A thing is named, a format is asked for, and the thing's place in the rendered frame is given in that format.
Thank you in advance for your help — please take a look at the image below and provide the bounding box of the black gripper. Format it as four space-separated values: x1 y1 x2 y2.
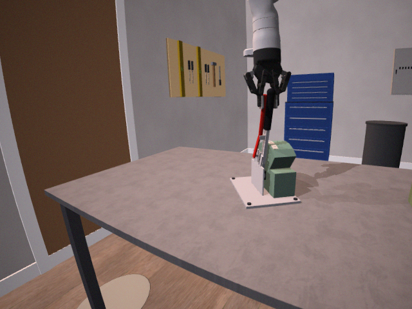
244 48 291 109

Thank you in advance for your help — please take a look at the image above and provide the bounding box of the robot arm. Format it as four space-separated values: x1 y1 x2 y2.
243 0 281 57

